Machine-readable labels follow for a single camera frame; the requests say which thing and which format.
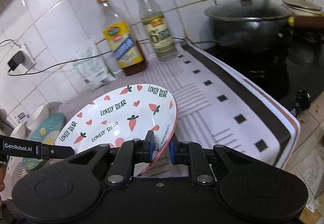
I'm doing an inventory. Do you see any small pot with lid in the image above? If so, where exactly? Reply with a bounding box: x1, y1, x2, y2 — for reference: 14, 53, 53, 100
282, 0, 323, 16

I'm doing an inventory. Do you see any person's hand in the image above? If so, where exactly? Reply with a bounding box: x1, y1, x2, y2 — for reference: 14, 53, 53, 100
0, 163, 6, 192

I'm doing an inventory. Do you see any black gas stove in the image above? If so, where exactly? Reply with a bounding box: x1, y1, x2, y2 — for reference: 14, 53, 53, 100
190, 35, 323, 114

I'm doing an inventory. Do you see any white plastic salt bag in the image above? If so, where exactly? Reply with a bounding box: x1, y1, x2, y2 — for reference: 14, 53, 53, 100
72, 39, 117, 91

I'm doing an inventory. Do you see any white sun plate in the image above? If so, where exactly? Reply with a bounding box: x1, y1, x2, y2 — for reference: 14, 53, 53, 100
6, 123, 27, 199

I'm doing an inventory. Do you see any black power cable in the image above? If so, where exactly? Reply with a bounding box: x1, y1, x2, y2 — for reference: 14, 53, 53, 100
0, 36, 216, 77

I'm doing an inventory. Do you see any yellow label oil bottle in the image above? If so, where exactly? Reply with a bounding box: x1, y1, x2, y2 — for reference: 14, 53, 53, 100
96, 0, 147, 76

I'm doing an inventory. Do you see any blue fried egg plate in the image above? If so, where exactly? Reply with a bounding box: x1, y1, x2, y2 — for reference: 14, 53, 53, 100
22, 113, 65, 172

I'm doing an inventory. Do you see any large white bowl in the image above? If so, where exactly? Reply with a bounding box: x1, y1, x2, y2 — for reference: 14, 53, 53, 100
25, 104, 49, 134

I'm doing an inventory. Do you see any black wok with lid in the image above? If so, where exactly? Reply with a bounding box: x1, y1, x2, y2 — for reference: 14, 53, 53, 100
204, 0, 324, 48

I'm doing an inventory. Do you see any white wall socket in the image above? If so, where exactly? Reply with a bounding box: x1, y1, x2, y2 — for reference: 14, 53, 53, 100
14, 44, 36, 74

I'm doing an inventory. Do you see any striped table mat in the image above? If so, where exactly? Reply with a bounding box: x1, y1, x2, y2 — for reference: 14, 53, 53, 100
0, 42, 302, 199

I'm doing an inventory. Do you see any black power adapter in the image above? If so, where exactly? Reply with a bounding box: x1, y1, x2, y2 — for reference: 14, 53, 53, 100
7, 50, 25, 71

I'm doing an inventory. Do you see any clear vinegar bottle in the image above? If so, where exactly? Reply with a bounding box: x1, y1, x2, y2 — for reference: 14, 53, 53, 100
137, 0, 177, 62

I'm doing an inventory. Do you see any lovely bear carrot plate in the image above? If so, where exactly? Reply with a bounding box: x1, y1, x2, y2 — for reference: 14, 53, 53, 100
55, 84, 178, 176

